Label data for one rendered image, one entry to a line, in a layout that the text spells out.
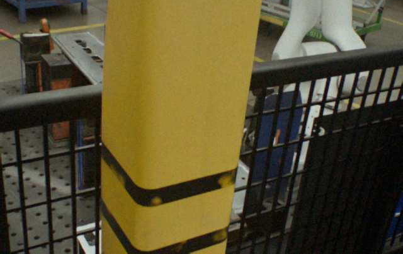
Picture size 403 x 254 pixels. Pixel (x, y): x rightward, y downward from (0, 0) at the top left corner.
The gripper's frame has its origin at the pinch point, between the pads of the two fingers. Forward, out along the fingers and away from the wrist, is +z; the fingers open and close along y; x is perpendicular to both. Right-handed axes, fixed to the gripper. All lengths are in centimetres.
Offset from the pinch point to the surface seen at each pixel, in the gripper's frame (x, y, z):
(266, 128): -52, -26, -3
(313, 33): 359, 71, -111
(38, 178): 25, -81, 39
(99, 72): 37, -74, -2
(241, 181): -23.4, -22.0, 12.3
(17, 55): 319, -187, 7
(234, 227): -50, -25, 19
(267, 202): -43.8, -18.9, 12.6
